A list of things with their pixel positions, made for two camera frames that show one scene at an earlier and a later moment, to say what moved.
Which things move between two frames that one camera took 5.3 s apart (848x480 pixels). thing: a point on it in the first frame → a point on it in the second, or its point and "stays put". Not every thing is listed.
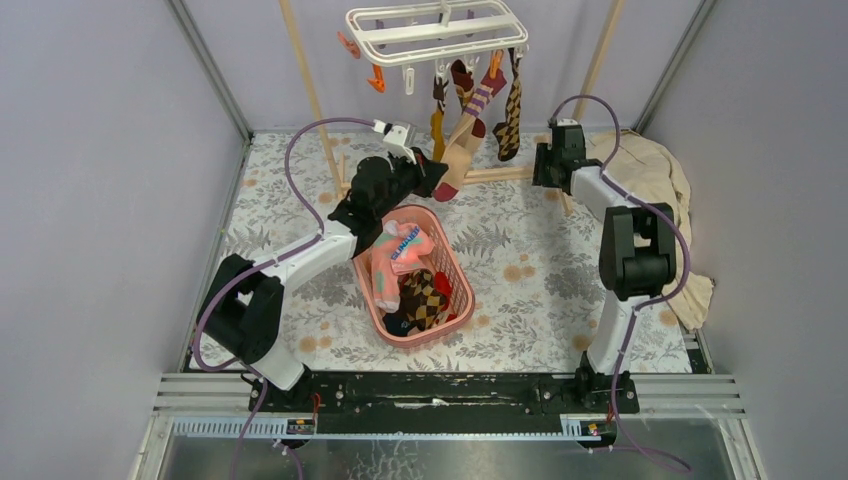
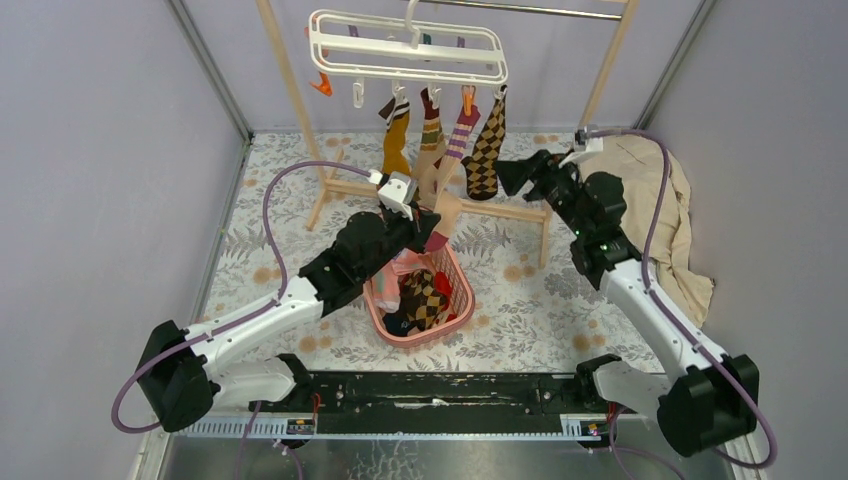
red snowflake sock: [442, 284] stays put
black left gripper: [430, 169] → [418, 229]
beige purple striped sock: [466, 139] → [448, 202]
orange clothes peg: [377, 81] → [324, 86]
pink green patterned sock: [397, 250] stays put
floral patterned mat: [534, 263] stays put
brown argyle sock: [419, 297] stays put
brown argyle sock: [508, 134] → [481, 167]
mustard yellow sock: [436, 128] → [396, 114]
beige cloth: [643, 172] stays put
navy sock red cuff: [397, 323] stays put
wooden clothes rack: [334, 154] → [307, 129]
